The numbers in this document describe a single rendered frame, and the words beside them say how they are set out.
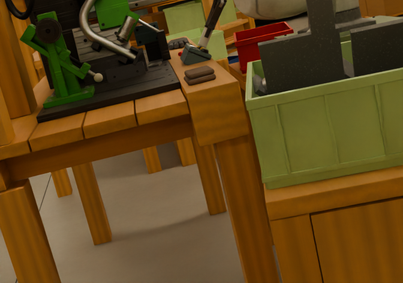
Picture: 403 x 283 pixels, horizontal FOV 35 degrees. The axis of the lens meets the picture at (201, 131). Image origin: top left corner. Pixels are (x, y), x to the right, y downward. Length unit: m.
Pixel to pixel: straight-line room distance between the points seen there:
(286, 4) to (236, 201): 0.56
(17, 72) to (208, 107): 0.67
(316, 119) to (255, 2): 0.69
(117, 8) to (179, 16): 2.92
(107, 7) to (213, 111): 0.73
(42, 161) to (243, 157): 0.54
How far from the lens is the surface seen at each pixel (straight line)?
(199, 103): 1.64
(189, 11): 5.06
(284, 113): 1.11
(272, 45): 1.19
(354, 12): 1.93
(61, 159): 1.76
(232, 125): 1.66
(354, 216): 1.13
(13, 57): 2.03
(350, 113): 1.12
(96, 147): 1.74
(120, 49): 2.17
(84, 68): 1.97
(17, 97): 2.05
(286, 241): 1.13
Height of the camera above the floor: 1.19
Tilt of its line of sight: 14 degrees down
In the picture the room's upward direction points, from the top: 13 degrees counter-clockwise
